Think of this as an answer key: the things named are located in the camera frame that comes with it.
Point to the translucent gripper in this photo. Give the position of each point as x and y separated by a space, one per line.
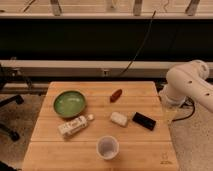
170 112

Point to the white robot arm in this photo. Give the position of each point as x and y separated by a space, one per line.
186 80

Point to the black rectangular box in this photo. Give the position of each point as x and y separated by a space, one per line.
144 121

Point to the white rounded block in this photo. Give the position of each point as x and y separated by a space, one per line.
119 119

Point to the translucent plastic cup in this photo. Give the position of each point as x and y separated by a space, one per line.
107 147

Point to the green bowl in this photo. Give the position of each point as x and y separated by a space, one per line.
69 104

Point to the white plastic bottle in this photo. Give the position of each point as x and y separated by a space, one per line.
72 127

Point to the black office chair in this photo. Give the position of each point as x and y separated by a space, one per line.
14 136

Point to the wall power outlet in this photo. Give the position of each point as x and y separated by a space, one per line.
105 72

